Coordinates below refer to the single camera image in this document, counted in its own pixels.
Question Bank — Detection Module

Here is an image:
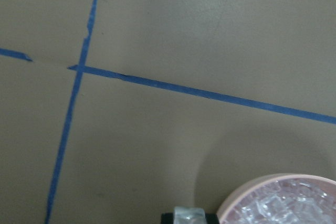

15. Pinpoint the single clear ice cube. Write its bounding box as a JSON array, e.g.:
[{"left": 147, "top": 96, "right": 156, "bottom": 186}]
[{"left": 173, "top": 206, "right": 207, "bottom": 224}]

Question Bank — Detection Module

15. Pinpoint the pink bowl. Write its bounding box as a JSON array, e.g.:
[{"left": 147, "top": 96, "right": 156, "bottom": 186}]
[{"left": 217, "top": 174, "right": 335, "bottom": 223}]

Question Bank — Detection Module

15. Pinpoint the clear ice cubes pile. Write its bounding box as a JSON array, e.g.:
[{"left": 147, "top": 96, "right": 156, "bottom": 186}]
[{"left": 232, "top": 179, "right": 335, "bottom": 223}]

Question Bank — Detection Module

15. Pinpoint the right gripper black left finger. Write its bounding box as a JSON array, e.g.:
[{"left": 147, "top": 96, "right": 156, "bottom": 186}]
[{"left": 161, "top": 213, "right": 174, "bottom": 224}]

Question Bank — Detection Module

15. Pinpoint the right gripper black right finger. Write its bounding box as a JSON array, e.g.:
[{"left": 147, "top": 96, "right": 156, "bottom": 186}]
[{"left": 205, "top": 213, "right": 218, "bottom": 224}]

